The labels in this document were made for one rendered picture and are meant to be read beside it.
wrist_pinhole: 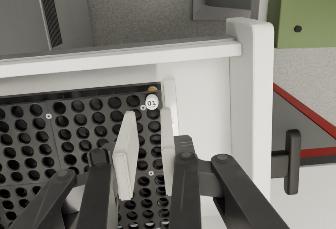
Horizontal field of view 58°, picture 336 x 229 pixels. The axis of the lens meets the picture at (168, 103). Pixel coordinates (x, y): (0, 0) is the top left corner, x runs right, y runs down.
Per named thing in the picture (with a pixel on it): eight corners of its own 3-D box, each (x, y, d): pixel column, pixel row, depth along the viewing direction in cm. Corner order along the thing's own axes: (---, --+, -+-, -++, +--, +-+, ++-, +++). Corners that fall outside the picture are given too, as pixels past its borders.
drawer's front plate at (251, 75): (240, 16, 35) (275, 23, 25) (242, 222, 44) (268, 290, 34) (225, 18, 35) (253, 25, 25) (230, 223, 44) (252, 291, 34)
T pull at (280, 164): (297, 126, 31) (303, 132, 29) (293, 189, 33) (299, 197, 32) (261, 130, 31) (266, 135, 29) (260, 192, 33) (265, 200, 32)
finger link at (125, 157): (132, 200, 17) (119, 202, 17) (139, 145, 24) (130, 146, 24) (125, 154, 16) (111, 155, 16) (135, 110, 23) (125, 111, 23)
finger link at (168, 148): (161, 150, 16) (175, 149, 16) (160, 107, 23) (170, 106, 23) (166, 197, 17) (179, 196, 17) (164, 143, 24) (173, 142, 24)
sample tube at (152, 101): (159, 95, 33) (159, 109, 28) (148, 96, 33) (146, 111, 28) (158, 84, 32) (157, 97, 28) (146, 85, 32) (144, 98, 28)
